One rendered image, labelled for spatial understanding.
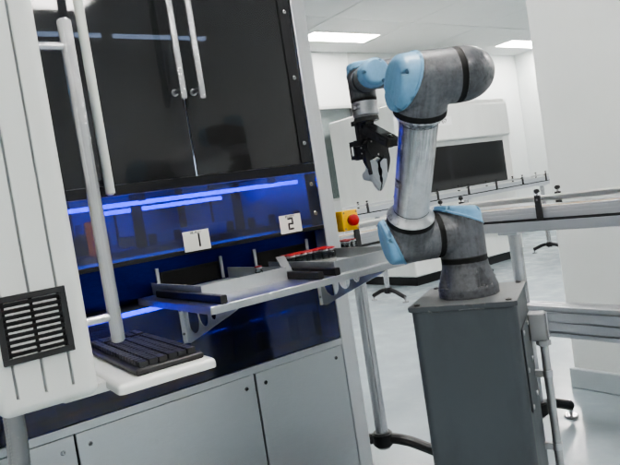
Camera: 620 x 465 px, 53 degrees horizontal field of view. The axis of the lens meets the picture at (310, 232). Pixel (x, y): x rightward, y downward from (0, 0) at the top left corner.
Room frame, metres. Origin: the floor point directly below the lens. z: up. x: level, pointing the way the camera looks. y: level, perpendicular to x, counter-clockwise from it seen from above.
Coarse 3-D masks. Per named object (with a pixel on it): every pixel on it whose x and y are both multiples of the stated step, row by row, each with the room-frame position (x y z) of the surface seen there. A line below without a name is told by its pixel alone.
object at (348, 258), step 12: (336, 252) 2.06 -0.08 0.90; (348, 252) 2.00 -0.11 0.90; (360, 252) 1.95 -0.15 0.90; (372, 252) 1.73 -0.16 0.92; (276, 264) 1.89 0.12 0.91; (300, 264) 1.78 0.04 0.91; (312, 264) 1.73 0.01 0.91; (324, 264) 1.68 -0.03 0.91; (336, 264) 1.65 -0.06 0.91; (348, 264) 1.67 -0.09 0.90; (360, 264) 1.70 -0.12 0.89; (372, 264) 1.72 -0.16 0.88
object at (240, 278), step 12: (240, 276) 1.90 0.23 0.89; (252, 276) 1.63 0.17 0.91; (264, 276) 1.65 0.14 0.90; (276, 276) 1.67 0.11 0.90; (156, 288) 1.79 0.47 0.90; (168, 288) 1.72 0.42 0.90; (180, 288) 1.65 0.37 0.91; (192, 288) 1.59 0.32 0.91; (204, 288) 1.55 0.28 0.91; (216, 288) 1.57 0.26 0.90; (228, 288) 1.59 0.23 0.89; (240, 288) 1.61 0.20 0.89
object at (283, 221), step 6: (282, 216) 2.01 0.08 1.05; (288, 216) 2.02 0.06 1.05; (294, 216) 2.04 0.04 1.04; (300, 216) 2.05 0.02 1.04; (282, 222) 2.01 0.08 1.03; (288, 222) 2.02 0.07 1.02; (294, 222) 2.04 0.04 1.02; (300, 222) 2.05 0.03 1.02; (282, 228) 2.01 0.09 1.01; (288, 228) 2.02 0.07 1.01; (294, 228) 2.03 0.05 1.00; (300, 228) 2.05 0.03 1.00
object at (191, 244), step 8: (184, 232) 1.81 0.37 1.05; (192, 232) 1.82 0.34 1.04; (200, 232) 1.84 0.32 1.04; (208, 232) 1.85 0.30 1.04; (184, 240) 1.81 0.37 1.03; (192, 240) 1.82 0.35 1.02; (200, 240) 1.84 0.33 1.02; (208, 240) 1.85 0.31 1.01; (192, 248) 1.82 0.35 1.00; (200, 248) 1.83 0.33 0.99
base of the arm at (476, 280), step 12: (444, 264) 1.54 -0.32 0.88; (456, 264) 1.51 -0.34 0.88; (468, 264) 1.50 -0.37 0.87; (480, 264) 1.50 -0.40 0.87; (444, 276) 1.54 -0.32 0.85; (456, 276) 1.51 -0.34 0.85; (468, 276) 1.49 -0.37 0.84; (480, 276) 1.50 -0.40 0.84; (492, 276) 1.51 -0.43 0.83; (444, 288) 1.54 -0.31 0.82; (456, 288) 1.50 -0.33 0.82; (468, 288) 1.49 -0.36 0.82; (480, 288) 1.48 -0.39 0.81; (492, 288) 1.49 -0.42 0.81
